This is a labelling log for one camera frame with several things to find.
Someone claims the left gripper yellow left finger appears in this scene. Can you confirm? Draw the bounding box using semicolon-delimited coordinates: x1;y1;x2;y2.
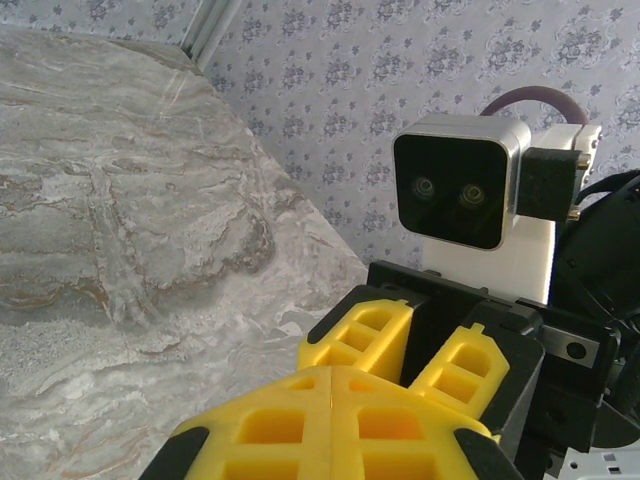
142;366;332;480

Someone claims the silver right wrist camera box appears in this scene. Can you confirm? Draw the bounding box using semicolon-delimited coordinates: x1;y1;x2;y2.
392;113;532;251

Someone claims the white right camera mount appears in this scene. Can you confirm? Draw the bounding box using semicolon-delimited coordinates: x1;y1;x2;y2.
423;124;604;306

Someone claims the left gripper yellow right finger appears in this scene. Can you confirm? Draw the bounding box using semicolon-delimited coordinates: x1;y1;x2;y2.
329;366;525;480

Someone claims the aluminium corner post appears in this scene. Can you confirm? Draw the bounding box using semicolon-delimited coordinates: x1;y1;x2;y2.
180;0;237;64

